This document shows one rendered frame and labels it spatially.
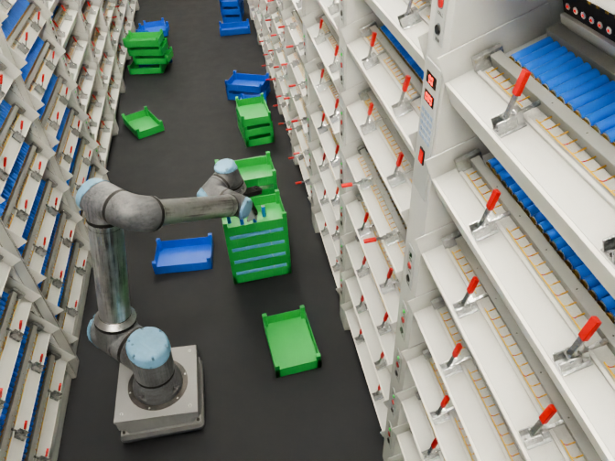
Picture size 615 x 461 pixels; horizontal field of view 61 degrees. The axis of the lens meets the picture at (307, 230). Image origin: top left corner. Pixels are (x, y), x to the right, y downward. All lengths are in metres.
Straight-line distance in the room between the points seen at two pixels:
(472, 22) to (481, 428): 0.76
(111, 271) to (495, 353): 1.31
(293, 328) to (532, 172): 1.88
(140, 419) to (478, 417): 1.36
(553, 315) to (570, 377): 0.10
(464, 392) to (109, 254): 1.20
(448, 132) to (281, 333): 1.65
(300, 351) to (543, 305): 1.69
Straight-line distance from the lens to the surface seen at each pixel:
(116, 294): 1.98
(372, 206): 1.62
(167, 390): 2.15
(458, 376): 1.23
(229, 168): 2.21
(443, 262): 1.16
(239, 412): 2.29
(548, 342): 0.81
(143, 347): 2.02
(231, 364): 2.42
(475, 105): 0.89
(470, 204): 0.99
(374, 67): 1.48
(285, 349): 2.43
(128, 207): 1.69
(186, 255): 2.94
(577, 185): 0.73
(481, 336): 1.05
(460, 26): 0.93
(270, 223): 2.49
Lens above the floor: 1.96
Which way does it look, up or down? 41 degrees down
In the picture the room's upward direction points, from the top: 3 degrees counter-clockwise
